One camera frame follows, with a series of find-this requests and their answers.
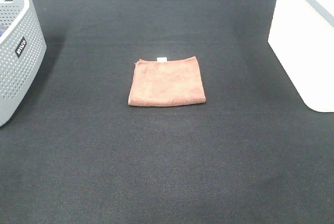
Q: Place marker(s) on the brown towel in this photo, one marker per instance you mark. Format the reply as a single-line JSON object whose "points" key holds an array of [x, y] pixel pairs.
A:
{"points": [[166, 84]]}

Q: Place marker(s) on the black table mat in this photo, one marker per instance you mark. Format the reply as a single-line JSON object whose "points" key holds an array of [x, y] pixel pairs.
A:
{"points": [[76, 152]]}

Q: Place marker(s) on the white storage bin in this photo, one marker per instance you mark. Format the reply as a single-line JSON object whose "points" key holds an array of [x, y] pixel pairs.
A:
{"points": [[301, 36]]}

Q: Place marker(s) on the grey perforated laundry basket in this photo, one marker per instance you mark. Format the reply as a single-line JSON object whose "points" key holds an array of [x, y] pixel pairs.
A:
{"points": [[22, 51]]}

